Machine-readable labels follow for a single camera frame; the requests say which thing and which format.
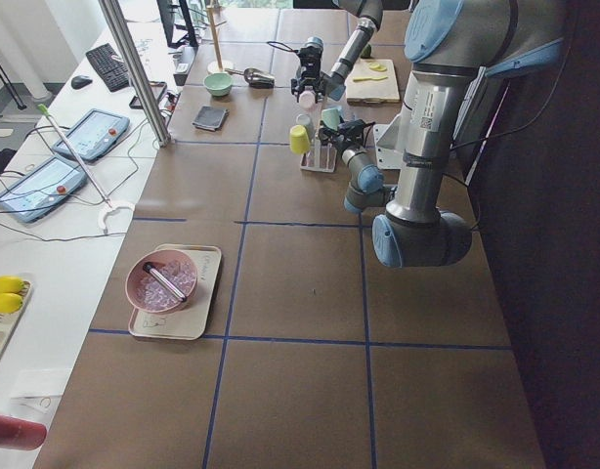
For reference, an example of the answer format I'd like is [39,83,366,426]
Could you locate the near teach pendant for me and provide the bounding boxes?
[0,155,87,224]

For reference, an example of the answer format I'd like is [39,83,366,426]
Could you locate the far teach pendant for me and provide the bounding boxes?
[65,108,130,162]

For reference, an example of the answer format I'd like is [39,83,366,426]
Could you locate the aluminium frame post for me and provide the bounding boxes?
[99,0,171,148]

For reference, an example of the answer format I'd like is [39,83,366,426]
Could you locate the pink bowl with ice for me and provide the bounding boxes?
[125,249,198,315]

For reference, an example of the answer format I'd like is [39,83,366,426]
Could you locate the metal scoop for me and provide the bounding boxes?
[225,67,275,89]

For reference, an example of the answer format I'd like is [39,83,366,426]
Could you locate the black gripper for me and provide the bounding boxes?
[291,47,323,98]

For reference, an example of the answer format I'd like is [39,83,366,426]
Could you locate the black smartphone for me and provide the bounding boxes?
[129,80,168,110]

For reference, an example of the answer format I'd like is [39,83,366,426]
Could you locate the green avocado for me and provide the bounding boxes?
[361,44,372,59]

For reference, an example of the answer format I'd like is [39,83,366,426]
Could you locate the white reacher grabber stick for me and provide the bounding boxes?
[37,105,135,235]

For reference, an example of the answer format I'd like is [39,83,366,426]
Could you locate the yellow plastic knife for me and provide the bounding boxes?
[352,75,388,83]

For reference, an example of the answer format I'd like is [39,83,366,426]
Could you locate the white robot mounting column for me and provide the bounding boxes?
[372,113,403,170]

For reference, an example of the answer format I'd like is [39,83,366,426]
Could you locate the black keyboard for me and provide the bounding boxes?
[86,43,130,92]

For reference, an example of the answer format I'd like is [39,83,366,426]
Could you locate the white plastic cup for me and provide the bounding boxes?
[296,113,315,141]

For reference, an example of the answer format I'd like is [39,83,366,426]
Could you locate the lemon slices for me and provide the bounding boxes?
[367,62,387,72]

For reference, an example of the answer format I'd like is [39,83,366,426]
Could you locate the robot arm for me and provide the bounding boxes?
[372,1,566,268]
[291,0,383,103]

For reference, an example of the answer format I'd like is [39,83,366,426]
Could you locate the wooden cutting board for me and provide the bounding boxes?
[345,59,401,104]

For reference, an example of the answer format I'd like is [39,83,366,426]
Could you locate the pink plastic cup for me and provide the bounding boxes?
[298,89,319,110]

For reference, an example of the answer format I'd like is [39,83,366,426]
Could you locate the mint green plastic cup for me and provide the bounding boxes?
[321,107,341,131]

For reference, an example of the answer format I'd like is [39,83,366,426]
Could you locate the teach pendant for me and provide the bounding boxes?
[65,108,130,162]
[0,155,87,224]

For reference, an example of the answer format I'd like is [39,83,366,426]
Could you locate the wooden mug tree stand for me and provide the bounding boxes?
[206,2,233,72]

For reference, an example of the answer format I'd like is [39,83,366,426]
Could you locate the red cylinder bottle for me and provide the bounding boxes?
[0,415,47,450]

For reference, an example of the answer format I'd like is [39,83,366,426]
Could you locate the mint green bowl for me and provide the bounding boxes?
[203,72,234,98]

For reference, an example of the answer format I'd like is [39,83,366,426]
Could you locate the white wire cup rack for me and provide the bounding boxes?
[300,117,336,173]

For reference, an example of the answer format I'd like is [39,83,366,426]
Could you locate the yellow plastic cup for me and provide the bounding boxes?
[289,124,311,154]

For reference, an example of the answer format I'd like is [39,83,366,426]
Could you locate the black computer mouse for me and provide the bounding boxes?
[70,75,93,90]

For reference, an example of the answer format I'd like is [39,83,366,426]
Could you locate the beige plastic tray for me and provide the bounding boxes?
[125,244,222,340]

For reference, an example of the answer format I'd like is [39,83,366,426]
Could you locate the grey folded cloth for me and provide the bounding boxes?
[193,106,229,132]

